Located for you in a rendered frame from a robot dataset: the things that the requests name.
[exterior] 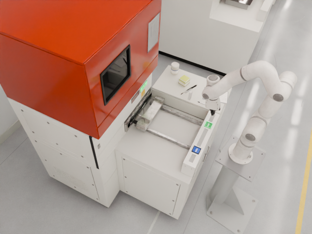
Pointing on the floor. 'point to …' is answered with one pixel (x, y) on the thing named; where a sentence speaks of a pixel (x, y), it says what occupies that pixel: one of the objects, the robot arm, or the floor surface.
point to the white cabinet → (156, 182)
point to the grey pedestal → (230, 201)
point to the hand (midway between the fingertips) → (212, 112)
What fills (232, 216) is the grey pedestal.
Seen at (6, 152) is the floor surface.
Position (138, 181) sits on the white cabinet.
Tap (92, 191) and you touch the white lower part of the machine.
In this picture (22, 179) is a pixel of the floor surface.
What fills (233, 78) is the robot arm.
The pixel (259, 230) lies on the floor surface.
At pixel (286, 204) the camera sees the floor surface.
